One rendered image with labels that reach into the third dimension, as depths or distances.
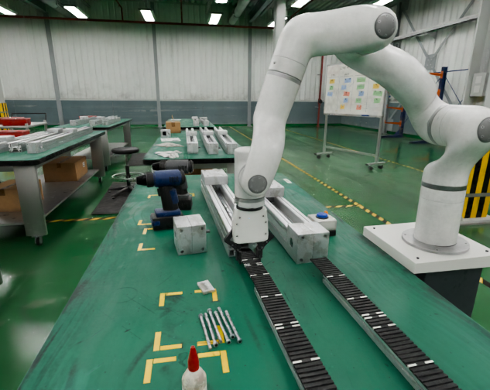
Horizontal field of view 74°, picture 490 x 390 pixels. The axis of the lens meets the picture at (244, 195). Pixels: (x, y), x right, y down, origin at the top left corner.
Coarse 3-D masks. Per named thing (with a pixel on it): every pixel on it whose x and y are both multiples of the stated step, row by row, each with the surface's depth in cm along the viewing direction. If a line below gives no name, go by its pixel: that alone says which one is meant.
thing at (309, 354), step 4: (296, 352) 59; (300, 352) 59; (304, 352) 59; (308, 352) 59; (312, 352) 59; (292, 356) 58; (296, 356) 58; (300, 356) 58; (304, 356) 58; (308, 356) 58; (312, 356) 58; (316, 356) 58; (292, 360) 57; (296, 360) 57
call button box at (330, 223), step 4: (308, 216) 121; (312, 216) 120; (316, 216) 119; (328, 216) 120; (312, 220) 118; (316, 220) 116; (320, 220) 116; (324, 220) 116; (328, 220) 117; (332, 220) 117; (336, 220) 117; (320, 224) 116; (324, 224) 116; (328, 224) 116; (332, 224) 117; (336, 224) 117; (328, 228) 117; (332, 228) 117; (332, 232) 118
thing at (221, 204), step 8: (200, 176) 174; (224, 184) 154; (208, 192) 143; (216, 192) 151; (224, 192) 145; (208, 200) 147; (216, 200) 129; (224, 200) 143; (232, 200) 130; (216, 208) 122; (224, 208) 129; (232, 208) 129; (216, 216) 123; (224, 216) 112; (216, 224) 125; (224, 224) 105; (224, 232) 105; (232, 240) 100; (232, 248) 101; (232, 256) 102
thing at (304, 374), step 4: (308, 368) 55; (312, 368) 55; (316, 368) 55; (320, 368) 55; (324, 368) 55; (296, 372) 55; (300, 372) 55; (304, 372) 55; (308, 372) 55; (312, 372) 55; (316, 372) 55; (320, 372) 55; (324, 372) 55; (300, 376) 54; (304, 376) 54; (308, 376) 54; (312, 376) 54; (316, 376) 54
